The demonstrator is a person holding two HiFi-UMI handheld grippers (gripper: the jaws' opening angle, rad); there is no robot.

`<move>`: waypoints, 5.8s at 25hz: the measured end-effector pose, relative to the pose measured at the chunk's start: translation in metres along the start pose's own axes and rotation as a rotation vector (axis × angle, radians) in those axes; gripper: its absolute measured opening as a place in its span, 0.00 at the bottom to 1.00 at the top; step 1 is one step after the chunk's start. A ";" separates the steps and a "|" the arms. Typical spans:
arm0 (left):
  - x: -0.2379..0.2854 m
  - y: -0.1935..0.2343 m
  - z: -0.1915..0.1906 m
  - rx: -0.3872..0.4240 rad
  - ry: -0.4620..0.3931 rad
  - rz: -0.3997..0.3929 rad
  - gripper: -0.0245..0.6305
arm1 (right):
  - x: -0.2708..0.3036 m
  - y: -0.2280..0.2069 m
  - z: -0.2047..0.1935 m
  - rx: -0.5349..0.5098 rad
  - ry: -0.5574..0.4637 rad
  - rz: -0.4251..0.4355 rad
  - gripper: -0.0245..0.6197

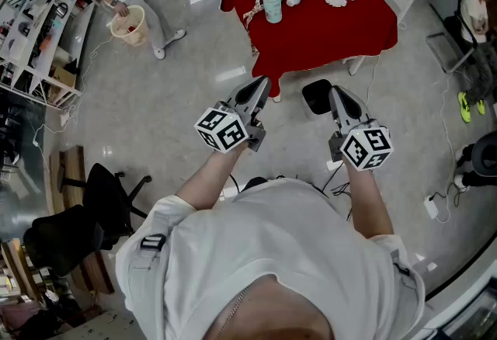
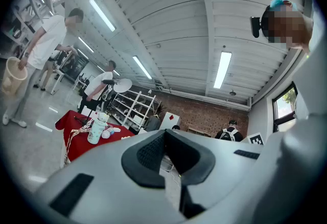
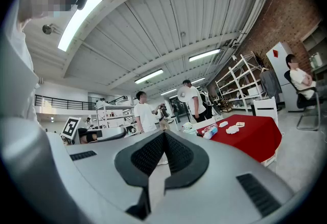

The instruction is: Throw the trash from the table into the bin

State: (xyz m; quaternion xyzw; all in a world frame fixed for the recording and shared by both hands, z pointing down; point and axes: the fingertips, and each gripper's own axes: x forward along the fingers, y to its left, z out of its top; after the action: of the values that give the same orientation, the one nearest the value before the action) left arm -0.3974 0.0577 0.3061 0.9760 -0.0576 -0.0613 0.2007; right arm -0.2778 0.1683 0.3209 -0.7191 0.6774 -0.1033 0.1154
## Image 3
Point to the clear plastic water bottle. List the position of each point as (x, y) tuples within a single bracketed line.
[(208, 127)]

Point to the red table cloth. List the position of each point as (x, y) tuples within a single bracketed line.
[(250, 136)]

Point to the ceiling light panel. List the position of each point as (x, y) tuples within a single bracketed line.
[(168, 92), (198, 81), (204, 55), (79, 18), (149, 76)]

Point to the black railing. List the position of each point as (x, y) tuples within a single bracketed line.
[(64, 102)]

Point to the cartoon plush water bottle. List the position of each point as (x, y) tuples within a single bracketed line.
[(189, 129)]

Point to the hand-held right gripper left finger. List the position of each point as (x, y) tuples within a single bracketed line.
[(139, 164)]

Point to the white shelf rack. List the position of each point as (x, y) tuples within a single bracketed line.
[(115, 113), (240, 82)]

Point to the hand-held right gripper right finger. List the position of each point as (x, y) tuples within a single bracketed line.
[(187, 164)]

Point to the person's white t-shirt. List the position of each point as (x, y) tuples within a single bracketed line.
[(18, 77)]

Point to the metal frame chair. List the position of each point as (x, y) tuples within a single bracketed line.
[(306, 101)]

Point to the white rectangular box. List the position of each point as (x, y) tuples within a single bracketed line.
[(223, 124)]

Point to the beige paper card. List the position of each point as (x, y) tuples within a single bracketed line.
[(240, 124)]

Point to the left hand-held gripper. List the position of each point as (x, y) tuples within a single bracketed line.
[(71, 127)]

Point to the grey coat on stand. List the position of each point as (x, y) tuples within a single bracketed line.
[(270, 85)]

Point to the round metal ceiling fixture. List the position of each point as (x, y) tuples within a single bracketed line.
[(47, 29)]

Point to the blue labelled white bottle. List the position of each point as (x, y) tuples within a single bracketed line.
[(210, 133)]

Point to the white paper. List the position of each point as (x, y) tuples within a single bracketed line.
[(232, 130)]

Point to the white slatted chair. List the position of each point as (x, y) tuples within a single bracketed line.
[(265, 113)]

